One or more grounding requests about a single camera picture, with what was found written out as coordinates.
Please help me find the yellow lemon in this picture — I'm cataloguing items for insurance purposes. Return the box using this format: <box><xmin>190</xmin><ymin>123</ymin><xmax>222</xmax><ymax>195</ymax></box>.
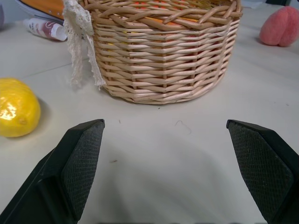
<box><xmin>0</xmin><ymin>77</ymin><xmax>42</xmax><ymax>138</ymax></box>

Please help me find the orange and white sneaker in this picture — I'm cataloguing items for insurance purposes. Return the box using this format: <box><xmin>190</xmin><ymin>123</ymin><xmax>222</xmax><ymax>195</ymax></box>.
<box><xmin>15</xmin><ymin>0</ymin><xmax>66</xmax><ymax>23</ymax></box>

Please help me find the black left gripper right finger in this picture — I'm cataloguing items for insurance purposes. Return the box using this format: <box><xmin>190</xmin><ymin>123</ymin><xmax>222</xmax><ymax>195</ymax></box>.
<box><xmin>226</xmin><ymin>119</ymin><xmax>299</xmax><ymax>224</ymax></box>

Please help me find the woven wicker basket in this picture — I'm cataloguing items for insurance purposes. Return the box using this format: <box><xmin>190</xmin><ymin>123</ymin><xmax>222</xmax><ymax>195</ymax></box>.
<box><xmin>77</xmin><ymin>0</ymin><xmax>243</xmax><ymax>105</ymax></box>

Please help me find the pink peach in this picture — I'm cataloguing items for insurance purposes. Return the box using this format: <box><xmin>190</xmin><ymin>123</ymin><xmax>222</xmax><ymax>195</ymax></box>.
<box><xmin>259</xmin><ymin>6</ymin><xmax>299</xmax><ymax>48</ymax></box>

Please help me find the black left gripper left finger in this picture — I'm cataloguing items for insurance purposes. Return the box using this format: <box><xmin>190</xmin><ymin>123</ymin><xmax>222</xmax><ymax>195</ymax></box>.
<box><xmin>0</xmin><ymin>119</ymin><xmax>106</xmax><ymax>224</ymax></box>

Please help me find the cream lace ribbon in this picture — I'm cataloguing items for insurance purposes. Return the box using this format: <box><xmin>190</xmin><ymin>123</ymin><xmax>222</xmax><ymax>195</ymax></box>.
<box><xmin>62</xmin><ymin>0</ymin><xmax>107</xmax><ymax>91</ymax></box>

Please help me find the white and red tube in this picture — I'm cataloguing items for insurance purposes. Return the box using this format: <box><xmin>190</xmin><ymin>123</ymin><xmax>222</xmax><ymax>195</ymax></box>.
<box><xmin>22</xmin><ymin>18</ymin><xmax>68</xmax><ymax>42</ymax></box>

